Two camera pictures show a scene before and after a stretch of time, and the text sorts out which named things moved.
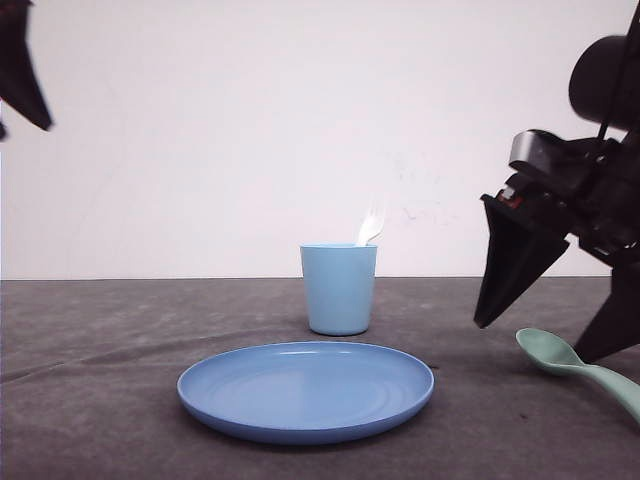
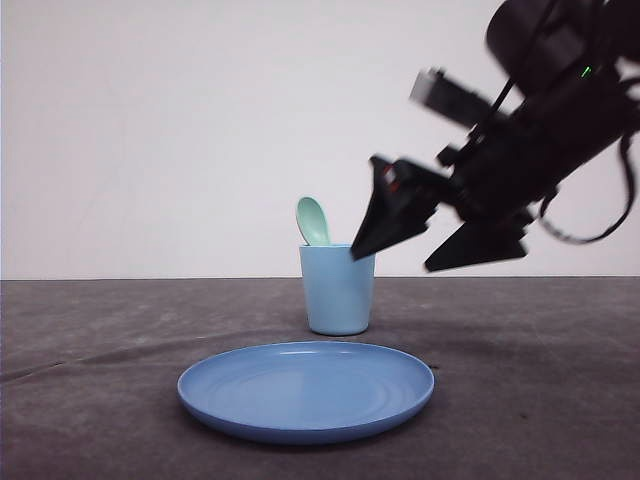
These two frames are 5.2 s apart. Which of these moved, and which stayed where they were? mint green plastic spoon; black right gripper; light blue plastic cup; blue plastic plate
Moved: black right gripper; mint green plastic spoon
Stayed: blue plastic plate; light blue plastic cup
